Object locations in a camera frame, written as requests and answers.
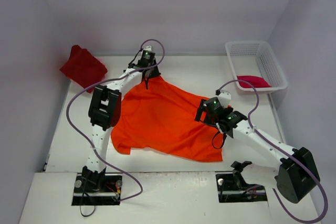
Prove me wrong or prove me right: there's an orange t shirt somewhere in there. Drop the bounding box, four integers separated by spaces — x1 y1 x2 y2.
111 77 223 163

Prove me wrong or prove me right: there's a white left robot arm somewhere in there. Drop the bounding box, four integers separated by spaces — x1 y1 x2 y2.
82 46 160 193

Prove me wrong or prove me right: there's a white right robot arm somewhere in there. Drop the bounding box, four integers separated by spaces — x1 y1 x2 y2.
195 97 320 204

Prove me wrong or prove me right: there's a magenta t shirt in basket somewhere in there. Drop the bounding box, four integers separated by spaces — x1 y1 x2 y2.
237 76 271 88

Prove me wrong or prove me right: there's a folded dark red t shirt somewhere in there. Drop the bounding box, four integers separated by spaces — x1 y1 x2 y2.
60 45 108 89

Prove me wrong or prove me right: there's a white plastic basket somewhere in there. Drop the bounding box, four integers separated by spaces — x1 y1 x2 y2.
225 40 288 93

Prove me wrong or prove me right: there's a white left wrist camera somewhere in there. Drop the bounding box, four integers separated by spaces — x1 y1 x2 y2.
142 46 153 52

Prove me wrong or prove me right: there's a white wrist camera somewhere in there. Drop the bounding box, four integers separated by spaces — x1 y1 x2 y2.
215 90 232 108
142 46 153 52

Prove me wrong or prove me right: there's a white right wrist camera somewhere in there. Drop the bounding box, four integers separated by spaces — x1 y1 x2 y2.
215 90 232 108

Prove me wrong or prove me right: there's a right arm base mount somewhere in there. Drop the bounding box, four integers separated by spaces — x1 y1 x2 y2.
215 161 267 203

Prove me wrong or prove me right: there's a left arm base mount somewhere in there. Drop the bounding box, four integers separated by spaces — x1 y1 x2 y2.
71 174 122 206

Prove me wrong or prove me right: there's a black cable loop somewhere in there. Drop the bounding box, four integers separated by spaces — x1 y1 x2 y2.
80 192 96 218

